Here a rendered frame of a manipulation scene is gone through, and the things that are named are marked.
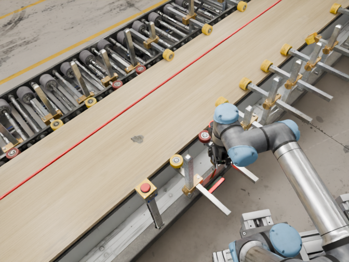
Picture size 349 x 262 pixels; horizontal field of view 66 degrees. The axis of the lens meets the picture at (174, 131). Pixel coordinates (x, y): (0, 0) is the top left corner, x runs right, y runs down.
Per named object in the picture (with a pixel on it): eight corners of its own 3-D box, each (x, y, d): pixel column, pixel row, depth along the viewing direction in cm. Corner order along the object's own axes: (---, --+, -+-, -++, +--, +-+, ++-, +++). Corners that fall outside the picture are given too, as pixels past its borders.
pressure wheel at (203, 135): (213, 144, 178) (214, 134, 168) (204, 152, 175) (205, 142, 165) (204, 137, 181) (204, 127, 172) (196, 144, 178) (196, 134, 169)
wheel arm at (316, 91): (331, 99, 176) (334, 95, 173) (329, 102, 175) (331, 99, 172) (267, 65, 199) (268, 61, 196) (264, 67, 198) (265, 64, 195)
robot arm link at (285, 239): (300, 257, 104) (312, 249, 94) (268, 268, 103) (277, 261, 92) (284, 226, 111) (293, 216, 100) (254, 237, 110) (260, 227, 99)
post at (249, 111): (242, 151, 192) (254, 107, 153) (239, 154, 191) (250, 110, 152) (239, 148, 194) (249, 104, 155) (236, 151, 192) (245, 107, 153)
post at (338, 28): (318, 76, 226) (343, 24, 187) (316, 78, 224) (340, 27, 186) (314, 74, 227) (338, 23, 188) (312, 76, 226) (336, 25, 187)
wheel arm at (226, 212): (230, 213, 151) (231, 211, 148) (226, 218, 150) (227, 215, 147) (177, 166, 171) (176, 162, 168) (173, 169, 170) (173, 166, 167)
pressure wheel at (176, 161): (183, 162, 171) (182, 153, 162) (184, 173, 166) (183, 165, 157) (171, 163, 171) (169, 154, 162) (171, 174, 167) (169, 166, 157)
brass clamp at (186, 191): (203, 182, 164) (203, 179, 159) (188, 197, 159) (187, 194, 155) (196, 176, 166) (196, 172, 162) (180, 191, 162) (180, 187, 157)
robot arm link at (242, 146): (272, 147, 75) (255, 118, 81) (235, 158, 73) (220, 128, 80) (267, 161, 81) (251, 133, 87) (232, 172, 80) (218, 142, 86)
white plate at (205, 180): (229, 162, 180) (231, 154, 172) (203, 187, 170) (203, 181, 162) (228, 161, 180) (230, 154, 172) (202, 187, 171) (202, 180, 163)
